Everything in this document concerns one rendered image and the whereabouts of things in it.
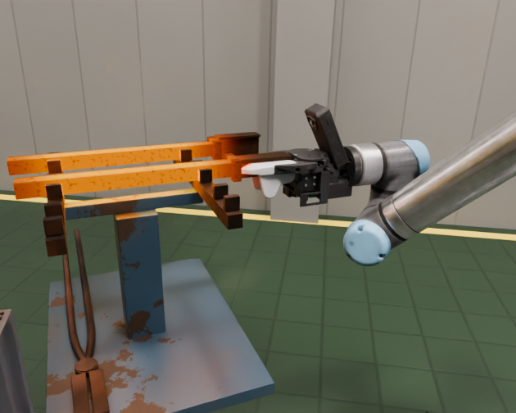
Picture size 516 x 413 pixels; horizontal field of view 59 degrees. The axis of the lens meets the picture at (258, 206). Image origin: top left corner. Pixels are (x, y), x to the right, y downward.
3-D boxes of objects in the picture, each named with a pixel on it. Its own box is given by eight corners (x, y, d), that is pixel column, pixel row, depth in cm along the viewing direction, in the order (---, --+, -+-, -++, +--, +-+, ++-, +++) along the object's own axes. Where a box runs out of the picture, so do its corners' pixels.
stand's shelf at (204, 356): (199, 265, 100) (199, 256, 99) (274, 393, 66) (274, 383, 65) (50, 291, 89) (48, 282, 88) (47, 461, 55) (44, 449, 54)
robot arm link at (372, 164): (386, 148, 78) (359, 138, 85) (363, 150, 76) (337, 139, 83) (380, 189, 81) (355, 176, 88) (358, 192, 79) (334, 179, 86)
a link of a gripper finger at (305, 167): (278, 177, 71) (326, 171, 74) (278, 168, 70) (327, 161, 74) (264, 169, 75) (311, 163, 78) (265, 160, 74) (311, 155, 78)
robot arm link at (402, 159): (429, 188, 85) (436, 142, 82) (380, 194, 81) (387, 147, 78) (402, 175, 92) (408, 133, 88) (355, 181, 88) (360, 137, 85)
